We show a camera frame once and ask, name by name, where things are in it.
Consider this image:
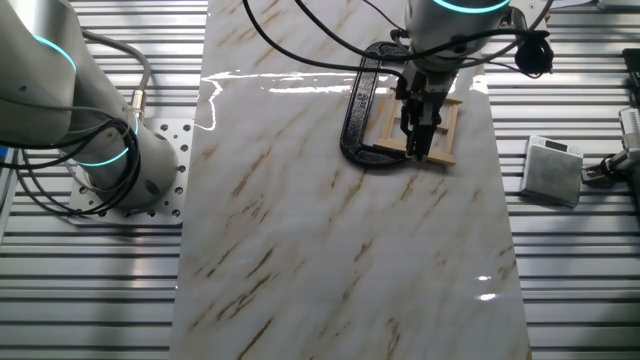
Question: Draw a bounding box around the black device at table edge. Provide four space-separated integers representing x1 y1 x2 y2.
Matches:
621 47 640 92

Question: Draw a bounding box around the wooden window frame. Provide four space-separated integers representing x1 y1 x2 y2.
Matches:
373 85 464 167

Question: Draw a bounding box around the silver digital scale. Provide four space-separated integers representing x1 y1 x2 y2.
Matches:
518 134 585 209

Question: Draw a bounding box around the black cable bundle at robot base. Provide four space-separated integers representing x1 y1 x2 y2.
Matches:
0 117 145 220

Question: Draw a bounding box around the perforated metal robot base plate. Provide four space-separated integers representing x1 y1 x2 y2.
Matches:
66 118 195 227

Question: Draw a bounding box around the silver ribbed camera on mount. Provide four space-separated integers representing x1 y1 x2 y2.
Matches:
581 106 640 191

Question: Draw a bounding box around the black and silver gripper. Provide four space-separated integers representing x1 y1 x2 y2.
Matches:
397 62 460 163

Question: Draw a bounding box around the silver flexible metal conduit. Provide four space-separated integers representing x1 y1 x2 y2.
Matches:
339 40 431 168

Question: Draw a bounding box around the grey robot power cable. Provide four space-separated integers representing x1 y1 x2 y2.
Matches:
79 28 153 124

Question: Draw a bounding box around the black coiled cable wad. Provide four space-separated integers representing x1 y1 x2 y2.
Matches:
513 30 555 80

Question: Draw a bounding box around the thin black camera cable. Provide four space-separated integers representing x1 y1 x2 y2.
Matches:
293 0 539 64

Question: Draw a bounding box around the marble pattern board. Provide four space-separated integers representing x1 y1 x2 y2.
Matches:
168 0 533 360

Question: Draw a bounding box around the wooden sliding window sash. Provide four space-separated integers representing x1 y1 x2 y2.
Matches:
397 102 450 147

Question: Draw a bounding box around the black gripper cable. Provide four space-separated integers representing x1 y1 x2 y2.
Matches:
241 0 407 81

